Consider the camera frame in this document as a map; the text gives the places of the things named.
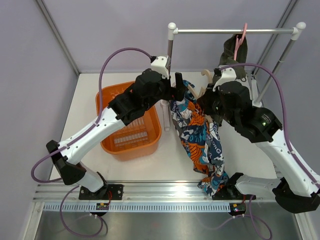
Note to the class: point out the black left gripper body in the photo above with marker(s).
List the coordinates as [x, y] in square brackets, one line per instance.
[165, 91]

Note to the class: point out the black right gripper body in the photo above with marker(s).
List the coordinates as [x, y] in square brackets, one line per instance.
[213, 104]

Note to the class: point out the beige plastic hanger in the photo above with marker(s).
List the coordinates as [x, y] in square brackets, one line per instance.
[199, 93]

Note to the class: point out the colourful patterned shorts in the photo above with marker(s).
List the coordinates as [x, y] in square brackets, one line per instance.
[200, 139]

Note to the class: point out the pink plastic hanger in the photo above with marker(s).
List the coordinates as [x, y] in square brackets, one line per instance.
[239, 41]

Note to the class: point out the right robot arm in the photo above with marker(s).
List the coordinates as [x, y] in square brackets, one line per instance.
[296, 190]

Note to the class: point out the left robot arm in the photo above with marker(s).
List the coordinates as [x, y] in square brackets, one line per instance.
[148, 88]

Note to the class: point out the metal clothes rack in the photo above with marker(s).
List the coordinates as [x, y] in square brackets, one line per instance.
[252, 85]

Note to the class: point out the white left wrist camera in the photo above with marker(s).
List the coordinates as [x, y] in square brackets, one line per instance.
[160, 65]

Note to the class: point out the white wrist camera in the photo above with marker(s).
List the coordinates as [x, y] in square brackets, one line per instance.
[160, 65]
[223, 76]

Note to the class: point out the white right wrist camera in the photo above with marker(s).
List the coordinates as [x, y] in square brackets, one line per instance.
[223, 76]

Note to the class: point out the aluminium mounting rail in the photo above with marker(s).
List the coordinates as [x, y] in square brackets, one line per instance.
[184, 191]

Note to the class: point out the white slotted cable duct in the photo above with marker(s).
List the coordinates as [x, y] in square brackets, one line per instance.
[139, 207]

